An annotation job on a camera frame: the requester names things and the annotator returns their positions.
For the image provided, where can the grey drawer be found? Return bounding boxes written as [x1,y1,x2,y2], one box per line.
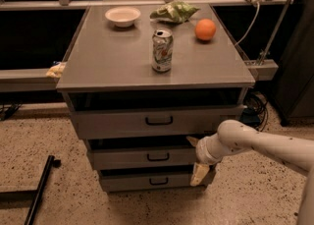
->
[71,104,244,140]
[87,145,196,170]
[99,165,193,193]

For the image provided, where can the grey drawer cabinet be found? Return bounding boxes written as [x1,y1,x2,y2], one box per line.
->
[55,4,256,194]

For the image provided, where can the grey metal frame rail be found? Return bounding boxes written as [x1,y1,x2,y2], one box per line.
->
[0,69,59,92]

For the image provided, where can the top grey drawer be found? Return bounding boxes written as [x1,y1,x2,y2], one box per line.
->
[71,104,244,140]

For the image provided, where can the silver soda can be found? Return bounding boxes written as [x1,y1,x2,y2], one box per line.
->
[151,28,174,73]

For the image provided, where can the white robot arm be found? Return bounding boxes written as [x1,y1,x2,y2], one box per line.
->
[186,120,314,225]

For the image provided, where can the black cables at left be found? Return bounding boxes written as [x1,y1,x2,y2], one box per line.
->
[0,102,23,122]

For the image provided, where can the black cable bundle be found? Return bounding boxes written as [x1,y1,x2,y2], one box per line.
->
[241,90,269,132]

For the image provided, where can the green chip bag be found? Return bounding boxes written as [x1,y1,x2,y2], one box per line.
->
[150,1,199,24]

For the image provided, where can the middle grey drawer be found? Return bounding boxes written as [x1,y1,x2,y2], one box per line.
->
[87,145,196,170]

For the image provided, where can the black metal floor stand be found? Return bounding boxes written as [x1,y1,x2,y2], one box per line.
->
[0,155,61,225]

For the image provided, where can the white ceramic bowl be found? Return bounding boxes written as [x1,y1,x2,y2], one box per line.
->
[105,7,141,28]

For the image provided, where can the bottom grey drawer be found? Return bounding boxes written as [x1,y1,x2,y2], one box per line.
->
[99,165,193,193]

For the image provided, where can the orange fruit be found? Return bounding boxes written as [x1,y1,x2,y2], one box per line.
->
[194,19,216,41]

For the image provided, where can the white power cable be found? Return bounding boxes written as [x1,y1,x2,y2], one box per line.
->
[233,2,261,47]

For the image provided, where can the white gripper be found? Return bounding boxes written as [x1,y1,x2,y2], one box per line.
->
[186,134,226,187]

